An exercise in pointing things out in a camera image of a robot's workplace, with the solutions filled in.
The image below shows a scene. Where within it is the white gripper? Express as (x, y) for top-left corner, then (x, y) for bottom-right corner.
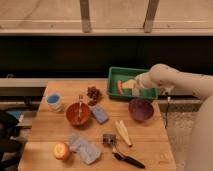
(122, 72), (153, 89)

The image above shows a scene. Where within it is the orange pepper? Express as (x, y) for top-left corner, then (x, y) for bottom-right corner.
(117, 80), (123, 95)

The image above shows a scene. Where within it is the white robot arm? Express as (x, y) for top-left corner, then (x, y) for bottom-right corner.
(122, 64), (213, 171)

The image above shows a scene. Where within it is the beige sponge block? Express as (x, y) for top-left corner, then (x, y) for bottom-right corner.
(132, 88), (140, 96)

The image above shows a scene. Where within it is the green plastic tray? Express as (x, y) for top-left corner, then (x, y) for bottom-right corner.
(107, 67), (158, 101)

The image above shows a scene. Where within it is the purple bowl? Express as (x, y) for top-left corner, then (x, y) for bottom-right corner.
(128, 99), (154, 122)

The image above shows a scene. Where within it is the bunch of dark grapes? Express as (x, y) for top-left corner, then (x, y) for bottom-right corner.
(87, 86), (102, 106)

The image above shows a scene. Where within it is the blue sponge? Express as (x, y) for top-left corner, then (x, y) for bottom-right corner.
(92, 106), (108, 124)

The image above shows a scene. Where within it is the fork in orange bowl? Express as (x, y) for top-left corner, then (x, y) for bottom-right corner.
(78, 94), (83, 122)

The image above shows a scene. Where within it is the orange bowl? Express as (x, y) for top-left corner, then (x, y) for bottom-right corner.
(66, 103), (91, 126)

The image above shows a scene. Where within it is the white cup blue lid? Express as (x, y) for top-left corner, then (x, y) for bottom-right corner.
(46, 93), (62, 112)

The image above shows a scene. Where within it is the gray crumpled cloth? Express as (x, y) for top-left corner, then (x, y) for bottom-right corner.
(69, 134), (101, 165)

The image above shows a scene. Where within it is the red yellow apple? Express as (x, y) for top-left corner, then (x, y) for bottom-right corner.
(53, 142), (70, 161)

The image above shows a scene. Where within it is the black chair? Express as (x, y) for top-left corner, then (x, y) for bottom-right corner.
(0, 110), (22, 171)

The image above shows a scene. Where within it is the black handled spatula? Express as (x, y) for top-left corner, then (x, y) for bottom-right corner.
(102, 133), (146, 169)

